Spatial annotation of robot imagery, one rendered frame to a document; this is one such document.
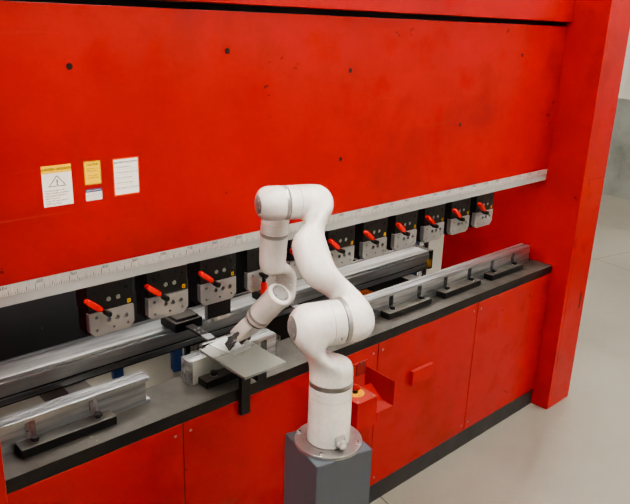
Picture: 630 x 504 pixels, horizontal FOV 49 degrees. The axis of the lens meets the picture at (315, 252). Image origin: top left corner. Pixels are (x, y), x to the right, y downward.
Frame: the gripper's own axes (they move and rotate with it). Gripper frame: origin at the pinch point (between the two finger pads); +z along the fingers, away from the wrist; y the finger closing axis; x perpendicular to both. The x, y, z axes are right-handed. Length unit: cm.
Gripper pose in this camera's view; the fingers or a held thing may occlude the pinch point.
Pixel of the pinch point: (235, 341)
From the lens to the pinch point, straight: 249.2
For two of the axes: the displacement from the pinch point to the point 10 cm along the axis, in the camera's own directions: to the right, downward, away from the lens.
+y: -6.1, 2.3, -7.6
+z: -5.3, 5.9, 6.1
